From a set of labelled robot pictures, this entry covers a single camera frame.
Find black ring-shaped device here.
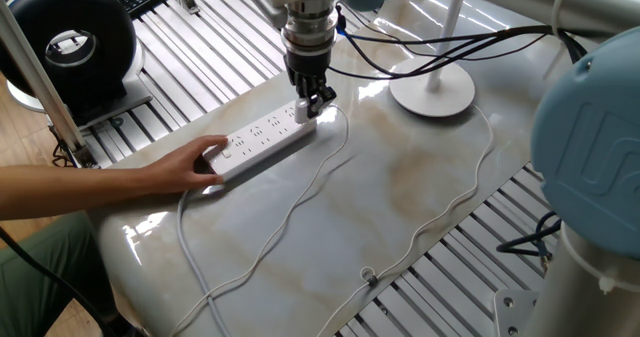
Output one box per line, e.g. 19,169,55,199
0,0,154,128

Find white lamp base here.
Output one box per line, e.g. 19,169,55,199
388,0,476,118

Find person's left forearm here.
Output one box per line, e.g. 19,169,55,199
0,164,156,222

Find marble pattern table mat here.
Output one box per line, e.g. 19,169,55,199
89,0,601,337

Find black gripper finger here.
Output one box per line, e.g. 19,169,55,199
305,76,337,118
291,74,309,101

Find green trousers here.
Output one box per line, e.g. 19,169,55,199
0,211,119,337

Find red and black wires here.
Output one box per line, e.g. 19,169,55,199
51,141,76,168

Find white power strip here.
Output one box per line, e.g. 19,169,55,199
200,99,318,183

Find thick black gripper cable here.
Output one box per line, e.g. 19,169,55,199
327,1,586,81

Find person's left hand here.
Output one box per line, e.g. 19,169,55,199
144,134,230,196

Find thin white lamp cord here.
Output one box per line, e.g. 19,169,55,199
169,101,495,337

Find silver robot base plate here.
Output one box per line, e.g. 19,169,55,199
493,289,541,337

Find grey power strip cable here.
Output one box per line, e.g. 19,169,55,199
176,189,234,337

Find black floor cable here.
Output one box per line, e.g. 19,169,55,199
0,225,116,337

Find white power adapter plug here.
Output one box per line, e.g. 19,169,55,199
293,98,310,125

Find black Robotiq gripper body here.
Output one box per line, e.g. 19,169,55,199
284,46,331,86

